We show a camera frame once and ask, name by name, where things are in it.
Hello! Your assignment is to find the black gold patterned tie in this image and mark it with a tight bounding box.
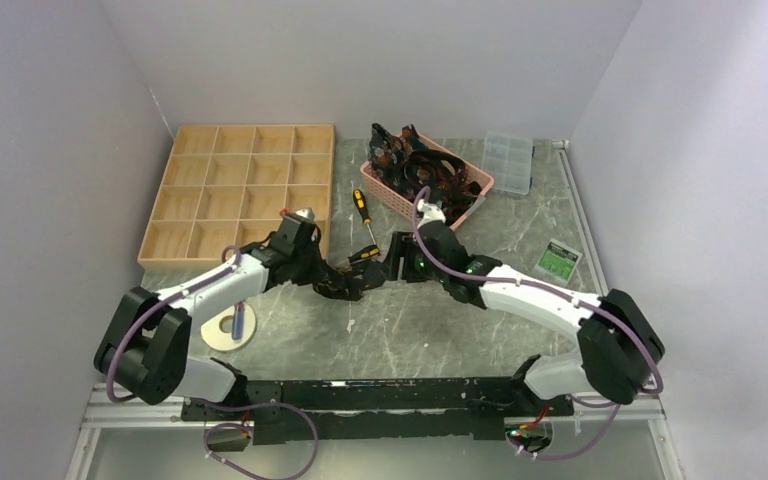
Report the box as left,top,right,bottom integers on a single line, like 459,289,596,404
312,260,388,301

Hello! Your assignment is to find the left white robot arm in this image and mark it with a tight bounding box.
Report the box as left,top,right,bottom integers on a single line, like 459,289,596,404
93,208,329,420

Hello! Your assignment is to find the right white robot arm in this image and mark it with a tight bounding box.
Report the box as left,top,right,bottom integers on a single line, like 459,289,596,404
384,222,665,415

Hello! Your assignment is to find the pile of patterned ties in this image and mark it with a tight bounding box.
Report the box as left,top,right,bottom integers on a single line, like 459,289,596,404
367,123,482,225

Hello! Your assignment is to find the white tape roll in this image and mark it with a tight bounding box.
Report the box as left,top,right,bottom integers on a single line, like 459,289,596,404
199,304,257,352

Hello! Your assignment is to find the lower black yellow screwdriver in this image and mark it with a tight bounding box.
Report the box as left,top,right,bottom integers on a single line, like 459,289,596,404
348,244,381,265

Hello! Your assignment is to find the black yellow screwdriver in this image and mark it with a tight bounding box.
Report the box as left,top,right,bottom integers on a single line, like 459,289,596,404
352,189,378,245
348,244,381,265

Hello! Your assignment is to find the pink plastic basket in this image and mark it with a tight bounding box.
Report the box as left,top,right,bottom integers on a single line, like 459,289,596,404
359,132,496,233

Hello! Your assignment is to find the blue red small screwdriver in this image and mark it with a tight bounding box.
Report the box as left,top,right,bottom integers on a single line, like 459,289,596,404
231,302,245,342

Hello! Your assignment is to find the upper black yellow screwdriver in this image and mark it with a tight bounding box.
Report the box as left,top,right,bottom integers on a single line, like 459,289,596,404
352,189,378,245

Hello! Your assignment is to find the wooden compartment tray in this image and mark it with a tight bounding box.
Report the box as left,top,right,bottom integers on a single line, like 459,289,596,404
137,124,336,270

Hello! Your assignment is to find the clear plastic organizer box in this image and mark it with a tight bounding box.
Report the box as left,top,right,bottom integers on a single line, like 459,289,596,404
481,132,535,195

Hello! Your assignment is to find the green screw bit box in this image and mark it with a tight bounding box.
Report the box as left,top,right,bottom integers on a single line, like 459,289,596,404
535,238,584,285

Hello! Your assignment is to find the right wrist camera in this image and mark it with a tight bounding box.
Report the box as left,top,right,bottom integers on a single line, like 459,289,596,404
416,199,446,228

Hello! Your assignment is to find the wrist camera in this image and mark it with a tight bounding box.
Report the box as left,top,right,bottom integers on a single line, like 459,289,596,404
416,199,446,228
280,207,315,223

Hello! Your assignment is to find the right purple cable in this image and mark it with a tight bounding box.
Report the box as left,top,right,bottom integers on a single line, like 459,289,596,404
410,185,665,462

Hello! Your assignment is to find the purple cable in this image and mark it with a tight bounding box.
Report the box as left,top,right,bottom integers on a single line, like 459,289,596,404
410,185,665,462
104,245,320,480

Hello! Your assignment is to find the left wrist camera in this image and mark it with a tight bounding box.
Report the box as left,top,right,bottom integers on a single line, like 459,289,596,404
280,207,315,223

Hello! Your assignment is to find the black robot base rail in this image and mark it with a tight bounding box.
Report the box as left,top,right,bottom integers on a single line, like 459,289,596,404
182,374,575,446

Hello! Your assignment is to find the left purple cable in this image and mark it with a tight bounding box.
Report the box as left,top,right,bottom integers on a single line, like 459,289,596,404
104,245,320,480

